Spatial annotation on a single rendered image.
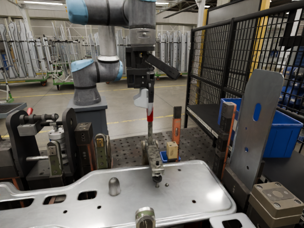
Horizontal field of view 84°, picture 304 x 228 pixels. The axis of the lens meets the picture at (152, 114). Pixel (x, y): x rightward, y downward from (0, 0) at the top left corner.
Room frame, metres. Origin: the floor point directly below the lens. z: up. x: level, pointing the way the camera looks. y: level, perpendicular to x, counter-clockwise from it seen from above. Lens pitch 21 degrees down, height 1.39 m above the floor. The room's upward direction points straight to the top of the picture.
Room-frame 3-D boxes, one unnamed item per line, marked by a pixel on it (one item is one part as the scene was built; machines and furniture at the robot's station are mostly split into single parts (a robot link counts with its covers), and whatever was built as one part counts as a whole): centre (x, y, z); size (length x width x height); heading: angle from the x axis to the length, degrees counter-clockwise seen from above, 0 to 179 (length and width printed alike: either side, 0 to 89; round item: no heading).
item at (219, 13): (2.79, -1.12, 1.00); 1.34 x 0.14 x 2.00; 18
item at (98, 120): (0.94, 0.37, 0.90); 0.21 x 0.21 x 0.40; 18
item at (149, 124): (0.54, 0.01, 1.13); 0.04 x 0.02 x 0.16; 99
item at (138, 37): (0.53, 0.03, 1.42); 0.08 x 0.08 x 0.05
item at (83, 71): (0.94, 0.36, 1.27); 0.13 x 0.12 x 0.14; 116
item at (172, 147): (0.54, -0.07, 0.88); 0.04 x 0.04 x 0.36; 9
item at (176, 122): (0.57, -0.09, 0.95); 0.03 x 0.01 x 0.50; 99
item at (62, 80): (6.75, 3.17, 0.88); 1.91 x 1.00 x 1.76; 19
